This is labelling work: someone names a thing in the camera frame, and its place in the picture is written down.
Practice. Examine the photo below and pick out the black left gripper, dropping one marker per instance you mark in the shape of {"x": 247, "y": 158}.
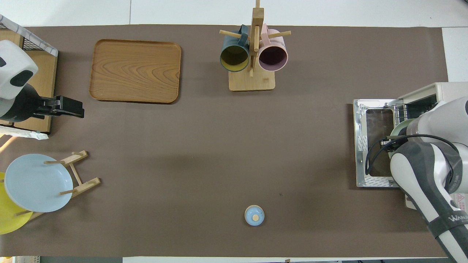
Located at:
{"x": 25, "y": 106}

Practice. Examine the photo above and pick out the oven glass door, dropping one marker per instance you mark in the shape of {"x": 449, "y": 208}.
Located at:
{"x": 378, "y": 124}

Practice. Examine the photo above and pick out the light green plate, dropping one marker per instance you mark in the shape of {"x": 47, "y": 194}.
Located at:
{"x": 400, "y": 128}

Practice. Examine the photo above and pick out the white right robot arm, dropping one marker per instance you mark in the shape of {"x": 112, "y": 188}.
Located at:
{"x": 438, "y": 124}

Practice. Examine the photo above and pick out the white toaster oven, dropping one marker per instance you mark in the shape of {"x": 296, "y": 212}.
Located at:
{"x": 438, "y": 91}

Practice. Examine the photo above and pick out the wooden tray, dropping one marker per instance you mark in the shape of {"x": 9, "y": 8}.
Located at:
{"x": 135, "y": 71}

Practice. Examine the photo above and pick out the wooden box shelf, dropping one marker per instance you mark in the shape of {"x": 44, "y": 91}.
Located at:
{"x": 36, "y": 40}

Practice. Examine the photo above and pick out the wooden plate rack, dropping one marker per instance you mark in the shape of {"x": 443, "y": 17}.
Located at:
{"x": 84, "y": 184}

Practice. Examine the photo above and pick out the light blue plate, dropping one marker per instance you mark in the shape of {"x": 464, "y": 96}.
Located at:
{"x": 36, "y": 186}

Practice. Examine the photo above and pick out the brown table mat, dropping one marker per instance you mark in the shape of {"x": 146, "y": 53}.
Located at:
{"x": 182, "y": 146}

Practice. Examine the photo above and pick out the yellow plate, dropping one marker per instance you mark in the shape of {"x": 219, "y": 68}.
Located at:
{"x": 7, "y": 219}

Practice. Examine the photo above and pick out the dark blue mug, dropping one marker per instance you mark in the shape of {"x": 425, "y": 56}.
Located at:
{"x": 234, "y": 58}

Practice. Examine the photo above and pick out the wooden mug rack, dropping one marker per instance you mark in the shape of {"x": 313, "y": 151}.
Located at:
{"x": 252, "y": 82}

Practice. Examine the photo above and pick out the pink mug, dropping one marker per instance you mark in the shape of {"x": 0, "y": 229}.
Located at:
{"x": 272, "y": 58}

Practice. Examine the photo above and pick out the small blue bell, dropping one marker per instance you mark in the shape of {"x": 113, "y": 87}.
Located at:
{"x": 254, "y": 216}

